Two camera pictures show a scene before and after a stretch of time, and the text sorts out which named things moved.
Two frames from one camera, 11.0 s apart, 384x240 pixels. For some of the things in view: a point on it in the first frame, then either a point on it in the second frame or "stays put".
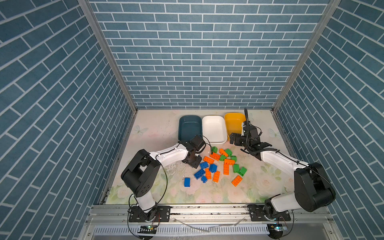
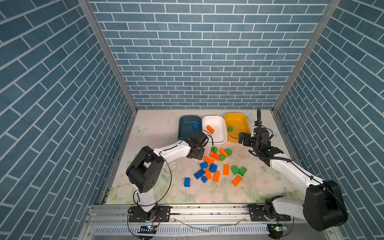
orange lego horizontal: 229,161 -> 211,130
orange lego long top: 215,156 stays put
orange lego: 208,160 stays put
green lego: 229,152 stays put
